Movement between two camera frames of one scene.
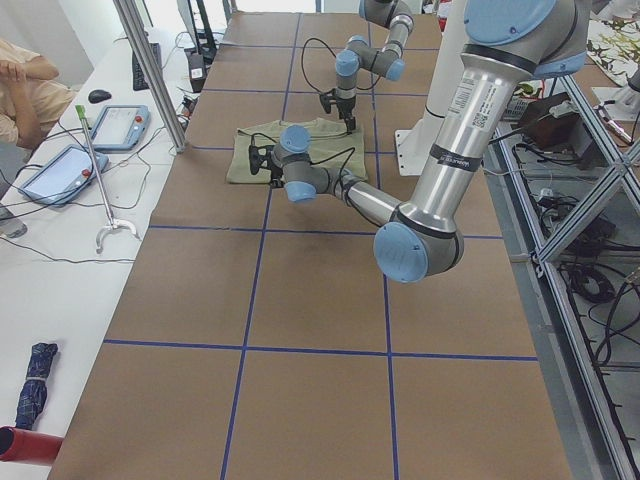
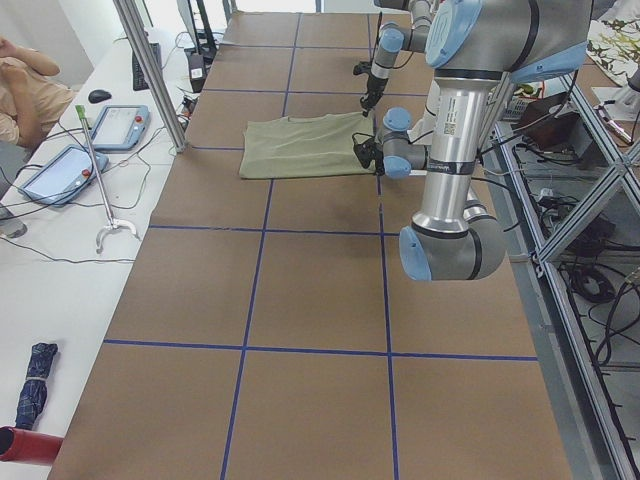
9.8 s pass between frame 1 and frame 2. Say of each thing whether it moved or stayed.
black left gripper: moved
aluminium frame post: stayed
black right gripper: moved
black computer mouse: stayed
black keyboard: stayed
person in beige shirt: stayed
